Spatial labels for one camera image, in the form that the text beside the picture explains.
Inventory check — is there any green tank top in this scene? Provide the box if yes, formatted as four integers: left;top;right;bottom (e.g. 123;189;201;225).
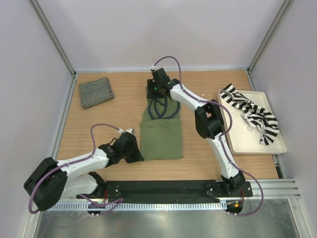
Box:
140;97;183;161

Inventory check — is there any thin-striped black white tank top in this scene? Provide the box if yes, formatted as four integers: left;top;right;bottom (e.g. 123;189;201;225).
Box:
79;77;114;109

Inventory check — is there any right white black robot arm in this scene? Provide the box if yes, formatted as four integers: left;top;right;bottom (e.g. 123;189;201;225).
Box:
147;66;245;196

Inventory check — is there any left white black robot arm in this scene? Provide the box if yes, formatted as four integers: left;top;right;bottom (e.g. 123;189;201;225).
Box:
23;128;144;214

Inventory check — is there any wide-striped black white tank top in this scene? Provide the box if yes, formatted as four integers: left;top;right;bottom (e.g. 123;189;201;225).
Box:
220;84;279;145

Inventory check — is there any white plastic tray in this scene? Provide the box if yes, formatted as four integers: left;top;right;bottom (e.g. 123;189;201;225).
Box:
216;89;287;155

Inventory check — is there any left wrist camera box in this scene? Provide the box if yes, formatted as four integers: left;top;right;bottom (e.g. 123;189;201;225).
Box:
126;128;135;134

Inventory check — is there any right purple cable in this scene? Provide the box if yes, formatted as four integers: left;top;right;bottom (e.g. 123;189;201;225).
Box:
151;56;264;217

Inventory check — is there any purple cable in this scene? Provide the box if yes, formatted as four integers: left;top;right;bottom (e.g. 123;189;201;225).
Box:
151;56;264;217
28;124;124;228

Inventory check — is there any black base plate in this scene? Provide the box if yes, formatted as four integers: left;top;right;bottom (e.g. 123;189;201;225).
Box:
86;180;253;199

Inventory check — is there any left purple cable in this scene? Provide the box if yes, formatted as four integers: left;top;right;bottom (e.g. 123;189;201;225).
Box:
28;124;124;228

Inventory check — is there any slotted cable duct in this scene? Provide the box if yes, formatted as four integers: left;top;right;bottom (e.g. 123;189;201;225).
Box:
49;201;227;211

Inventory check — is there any aluminium frame rail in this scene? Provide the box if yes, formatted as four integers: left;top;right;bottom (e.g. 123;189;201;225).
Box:
60;179;299;204

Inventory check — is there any left aluminium corner post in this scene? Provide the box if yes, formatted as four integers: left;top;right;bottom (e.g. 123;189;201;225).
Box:
29;0;77;77

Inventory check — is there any aluminium corner post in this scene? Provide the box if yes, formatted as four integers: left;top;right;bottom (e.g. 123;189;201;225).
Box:
247;0;295;74
29;0;77;77

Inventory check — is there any right aluminium corner post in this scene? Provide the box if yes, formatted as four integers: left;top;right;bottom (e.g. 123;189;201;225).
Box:
247;0;295;74

